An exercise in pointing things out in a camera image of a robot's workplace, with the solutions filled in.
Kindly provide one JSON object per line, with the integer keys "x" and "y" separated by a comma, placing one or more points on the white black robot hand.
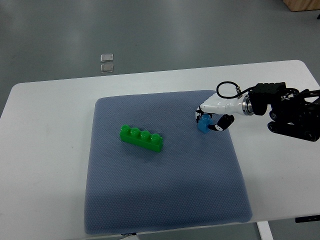
{"x": 221, "y": 110}

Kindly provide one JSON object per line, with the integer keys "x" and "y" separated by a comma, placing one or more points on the blue toy block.
{"x": 204, "y": 122}

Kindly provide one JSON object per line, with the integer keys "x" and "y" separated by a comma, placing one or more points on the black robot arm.
{"x": 294, "y": 114}

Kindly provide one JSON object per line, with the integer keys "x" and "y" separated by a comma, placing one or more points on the green four-stud toy block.
{"x": 141, "y": 138}

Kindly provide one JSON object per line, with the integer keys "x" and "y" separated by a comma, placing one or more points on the blue-grey foam mat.
{"x": 195, "y": 180}

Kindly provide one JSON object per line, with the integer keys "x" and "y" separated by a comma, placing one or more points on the wooden box corner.
{"x": 302, "y": 5}

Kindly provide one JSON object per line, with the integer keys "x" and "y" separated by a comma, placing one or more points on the lower metal floor plate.
{"x": 106, "y": 68}

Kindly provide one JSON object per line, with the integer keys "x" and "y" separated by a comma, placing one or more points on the metal floor plate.
{"x": 106, "y": 68}
{"x": 106, "y": 57}

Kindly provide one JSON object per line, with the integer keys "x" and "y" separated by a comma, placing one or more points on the upper metal floor plate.
{"x": 106, "y": 57}

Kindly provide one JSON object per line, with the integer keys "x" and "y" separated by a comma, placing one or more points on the white table leg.
{"x": 264, "y": 230}

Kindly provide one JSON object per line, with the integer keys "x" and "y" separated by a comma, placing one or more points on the black table control panel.
{"x": 307, "y": 219}

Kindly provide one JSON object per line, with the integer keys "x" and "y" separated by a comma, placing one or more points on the black label under table edge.
{"x": 129, "y": 234}

